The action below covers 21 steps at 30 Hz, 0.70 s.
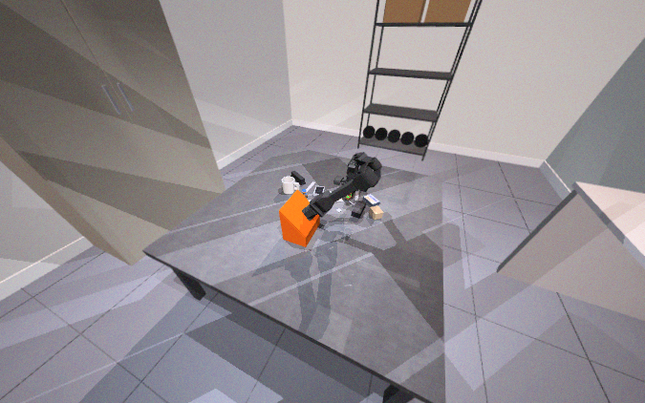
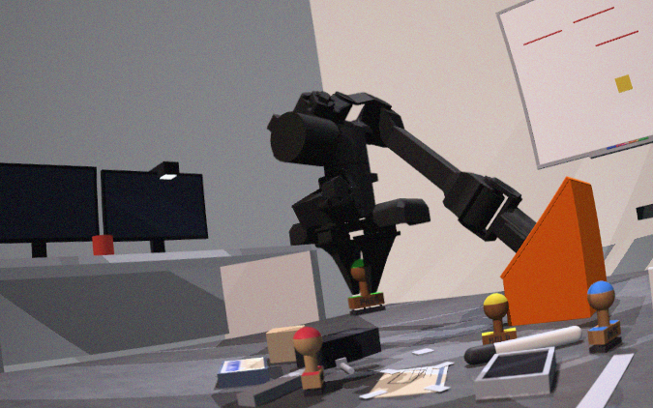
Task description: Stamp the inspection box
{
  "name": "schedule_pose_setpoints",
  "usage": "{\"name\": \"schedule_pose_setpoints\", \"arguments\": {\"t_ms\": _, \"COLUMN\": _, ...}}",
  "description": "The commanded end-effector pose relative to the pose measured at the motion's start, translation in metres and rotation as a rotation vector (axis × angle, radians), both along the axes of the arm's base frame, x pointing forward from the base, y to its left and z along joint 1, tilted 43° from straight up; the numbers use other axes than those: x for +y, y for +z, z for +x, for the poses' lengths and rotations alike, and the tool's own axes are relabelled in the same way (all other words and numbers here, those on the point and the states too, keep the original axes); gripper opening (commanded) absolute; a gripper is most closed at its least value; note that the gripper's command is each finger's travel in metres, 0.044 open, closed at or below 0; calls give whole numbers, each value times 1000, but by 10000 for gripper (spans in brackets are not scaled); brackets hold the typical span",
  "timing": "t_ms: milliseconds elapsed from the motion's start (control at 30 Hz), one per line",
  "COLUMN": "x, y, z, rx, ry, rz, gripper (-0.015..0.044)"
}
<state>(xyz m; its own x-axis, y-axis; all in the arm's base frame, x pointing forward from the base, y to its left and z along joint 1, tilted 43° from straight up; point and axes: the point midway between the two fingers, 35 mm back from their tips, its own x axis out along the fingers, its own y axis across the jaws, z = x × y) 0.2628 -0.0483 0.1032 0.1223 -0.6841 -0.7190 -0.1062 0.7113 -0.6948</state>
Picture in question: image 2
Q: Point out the cream paper card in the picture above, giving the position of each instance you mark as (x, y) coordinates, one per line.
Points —
(410, 381)

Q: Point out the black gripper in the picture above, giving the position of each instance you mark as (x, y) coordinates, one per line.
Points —
(379, 228)

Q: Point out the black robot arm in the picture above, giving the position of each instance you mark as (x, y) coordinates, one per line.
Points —
(316, 133)

